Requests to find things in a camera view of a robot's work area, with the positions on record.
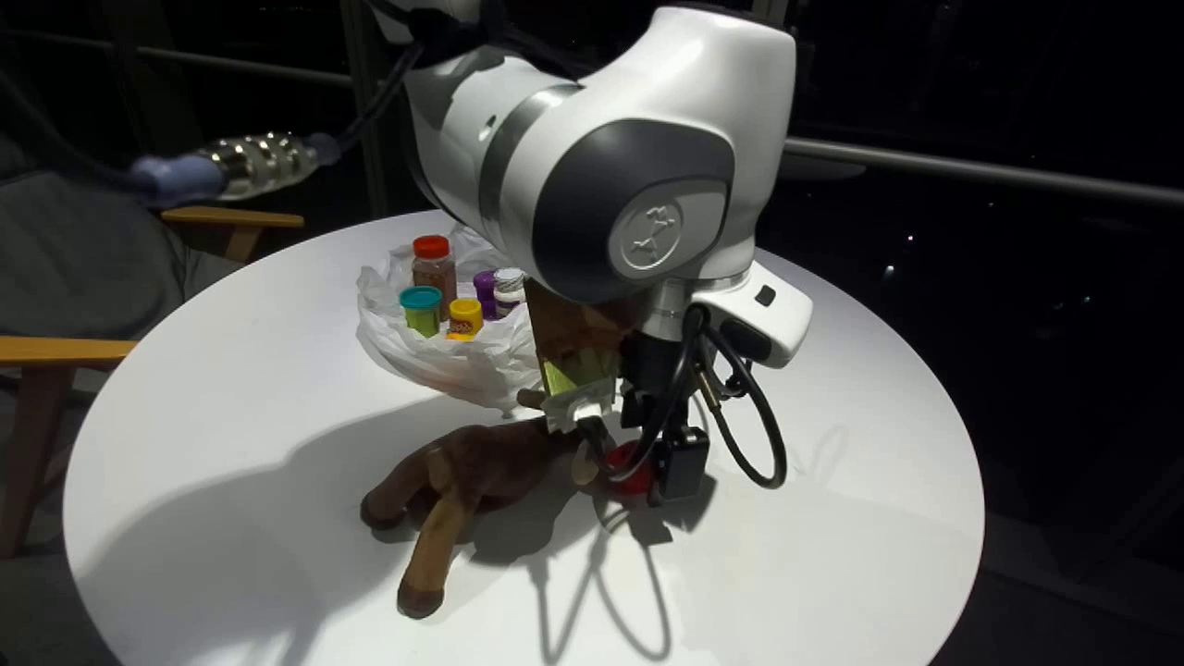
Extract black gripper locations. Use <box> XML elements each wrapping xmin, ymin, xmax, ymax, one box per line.
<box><xmin>567</xmin><ymin>330</ymin><xmax>713</xmax><ymax>512</ymax></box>

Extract brown moose plush toy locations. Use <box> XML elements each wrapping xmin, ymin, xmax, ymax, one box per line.
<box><xmin>358</xmin><ymin>420</ymin><xmax>606</xmax><ymax>625</ymax></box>

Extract red lid spice jar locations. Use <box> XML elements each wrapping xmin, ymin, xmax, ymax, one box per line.
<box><xmin>410</xmin><ymin>235</ymin><xmax>461</xmax><ymax>316</ymax></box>

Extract clear white plastic bag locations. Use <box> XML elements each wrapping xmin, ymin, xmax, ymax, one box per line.
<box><xmin>351</xmin><ymin>225</ymin><xmax>548</xmax><ymax>416</ymax></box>

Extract metal window railing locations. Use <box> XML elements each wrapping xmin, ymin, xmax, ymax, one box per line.
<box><xmin>781</xmin><ymin>135</ymin><xmax>1184</xmax><ymax>216</ymax></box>

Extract wooden chair armrest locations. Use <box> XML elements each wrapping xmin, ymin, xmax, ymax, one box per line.
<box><xmin>0</xmin><ymin>330</ymin><xmax>140</xmax><ymax>371</ymax></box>
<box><xmin>160</xmin><ymin>205</ymin><xmax>309</xmax><ymax>262</ymax></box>

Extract grey chair cushion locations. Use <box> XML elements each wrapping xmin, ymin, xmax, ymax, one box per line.
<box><xmin>0</xmin><ymin>135</ymin><xmax>190</xmax><ymax>338</ymax></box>

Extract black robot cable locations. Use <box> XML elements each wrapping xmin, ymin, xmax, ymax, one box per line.
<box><xmin>662</xmin><ymin>309</ymin><xmax>792</xmax><ymax>494</ymax></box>

